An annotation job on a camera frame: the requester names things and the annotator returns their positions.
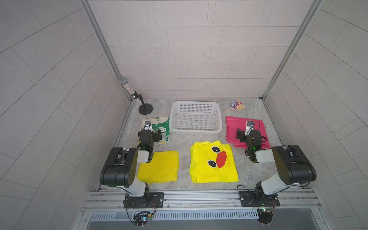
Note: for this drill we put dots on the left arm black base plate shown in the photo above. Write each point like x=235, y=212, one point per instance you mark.
x=153, y=200

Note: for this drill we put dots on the green dinosaur translucent raincoat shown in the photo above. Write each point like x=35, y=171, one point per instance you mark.
x=158, y=123

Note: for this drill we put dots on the glass tube on black stand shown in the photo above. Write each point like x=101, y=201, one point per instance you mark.
x=144, y=108

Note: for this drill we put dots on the white plastic perforated basket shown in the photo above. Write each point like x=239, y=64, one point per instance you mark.
x=190, y=117

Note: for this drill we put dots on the right circuit board with wires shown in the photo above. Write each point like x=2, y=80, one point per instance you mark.
x=265, y=215

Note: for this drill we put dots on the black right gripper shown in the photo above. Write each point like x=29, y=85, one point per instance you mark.
x=242, y=135

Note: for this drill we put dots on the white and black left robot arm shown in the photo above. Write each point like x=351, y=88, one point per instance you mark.
x=121, y=164

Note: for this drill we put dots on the circuit board with wires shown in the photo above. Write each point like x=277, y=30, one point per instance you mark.
x=142, y=218
x=265, y=215

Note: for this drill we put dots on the left circuit board with wires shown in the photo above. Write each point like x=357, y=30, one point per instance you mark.
x=142, y=218

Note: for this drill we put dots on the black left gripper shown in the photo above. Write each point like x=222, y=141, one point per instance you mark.
x=155, y=136

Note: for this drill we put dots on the pink raincoat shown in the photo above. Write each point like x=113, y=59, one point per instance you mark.
x=235, y=123

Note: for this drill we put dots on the yellow duck face raincoat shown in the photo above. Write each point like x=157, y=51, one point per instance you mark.
x=212, y=162

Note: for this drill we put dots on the aluminium front rail frame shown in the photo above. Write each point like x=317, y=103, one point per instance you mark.
x=296, y=205

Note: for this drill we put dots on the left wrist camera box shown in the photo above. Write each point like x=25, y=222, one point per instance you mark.
x=147, y=126

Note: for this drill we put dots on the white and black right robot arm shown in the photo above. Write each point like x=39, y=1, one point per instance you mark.
x=293, y=169

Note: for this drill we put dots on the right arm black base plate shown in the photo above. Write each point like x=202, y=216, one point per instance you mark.
x=250, y=199

